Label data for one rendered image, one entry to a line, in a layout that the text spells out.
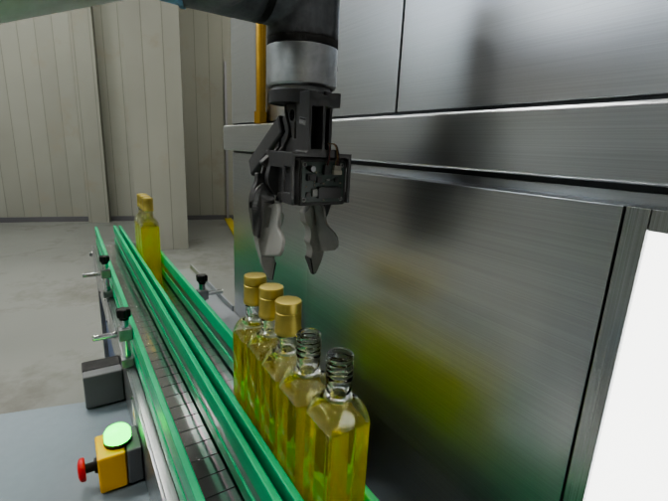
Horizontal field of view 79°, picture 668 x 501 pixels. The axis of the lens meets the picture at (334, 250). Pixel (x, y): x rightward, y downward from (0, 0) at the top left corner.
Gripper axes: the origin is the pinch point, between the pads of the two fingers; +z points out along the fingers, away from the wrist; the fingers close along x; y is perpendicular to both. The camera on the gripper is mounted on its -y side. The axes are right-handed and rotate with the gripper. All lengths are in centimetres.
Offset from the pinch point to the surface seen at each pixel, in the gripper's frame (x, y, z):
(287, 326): -0.9, 1.6, 7.5
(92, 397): -23, -52, 43
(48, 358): -46, -243, 121
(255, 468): -6.1, 4.1, 24.3
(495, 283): 12.3, 20.5, -2.2
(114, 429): -19.9, -27.6, 35.4
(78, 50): -1, -717, -137
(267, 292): -1.1, -4.4, 5.0
